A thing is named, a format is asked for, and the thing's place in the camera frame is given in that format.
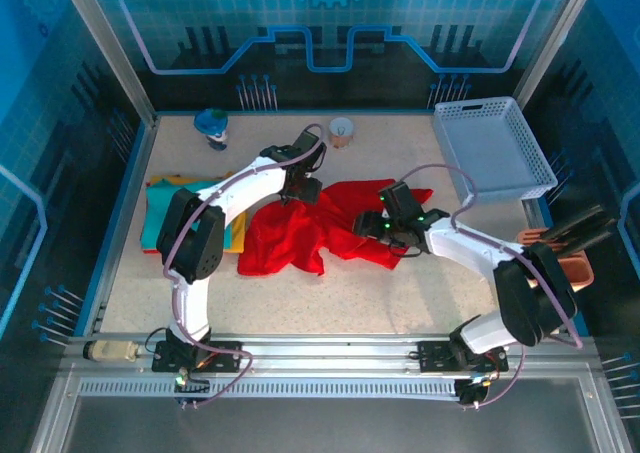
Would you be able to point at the red t-shirt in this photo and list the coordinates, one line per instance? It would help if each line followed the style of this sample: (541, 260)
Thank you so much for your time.
(280, 243)

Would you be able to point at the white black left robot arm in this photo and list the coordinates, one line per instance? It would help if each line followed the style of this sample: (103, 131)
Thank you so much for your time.
(240, 188)

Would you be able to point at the stack of folded coloured cloths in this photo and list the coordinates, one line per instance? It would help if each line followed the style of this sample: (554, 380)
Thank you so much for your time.
(239, 234)

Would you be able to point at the copper white cup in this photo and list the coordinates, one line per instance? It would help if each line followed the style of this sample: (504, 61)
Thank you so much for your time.
(342, 132)

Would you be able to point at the blue toy figurine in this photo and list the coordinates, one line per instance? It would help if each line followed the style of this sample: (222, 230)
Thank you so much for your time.
(212, 128)

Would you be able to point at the perforated grey plastic basket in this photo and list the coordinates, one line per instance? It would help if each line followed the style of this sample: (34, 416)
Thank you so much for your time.
(490, 148)

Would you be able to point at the teal folded t-shirt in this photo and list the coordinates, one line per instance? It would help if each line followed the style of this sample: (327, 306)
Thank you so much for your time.
(155, 213)

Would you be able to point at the black connector board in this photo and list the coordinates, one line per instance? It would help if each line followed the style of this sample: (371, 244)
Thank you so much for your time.
(187, 385)
(475, 390)

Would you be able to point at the terracotta plastic holder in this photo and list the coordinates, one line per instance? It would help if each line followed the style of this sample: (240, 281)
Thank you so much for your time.
(580, 270)

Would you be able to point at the grey metal panel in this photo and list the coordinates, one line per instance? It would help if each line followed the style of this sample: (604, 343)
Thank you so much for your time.
(320, 425)

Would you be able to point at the beige cylindrical device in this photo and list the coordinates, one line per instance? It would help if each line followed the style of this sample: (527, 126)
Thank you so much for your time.
(110, 351)

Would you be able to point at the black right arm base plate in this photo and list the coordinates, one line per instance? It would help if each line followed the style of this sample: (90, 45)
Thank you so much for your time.
(435, 357)

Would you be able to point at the aluminium mounting rail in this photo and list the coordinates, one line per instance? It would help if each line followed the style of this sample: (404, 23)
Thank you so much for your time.
(325, 355)

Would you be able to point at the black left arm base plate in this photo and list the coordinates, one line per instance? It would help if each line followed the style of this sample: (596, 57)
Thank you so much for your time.
(225, 359)

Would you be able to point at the aluminium frame post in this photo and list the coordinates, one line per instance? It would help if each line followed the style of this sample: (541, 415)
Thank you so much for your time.
(550, 38)
(115, 58)

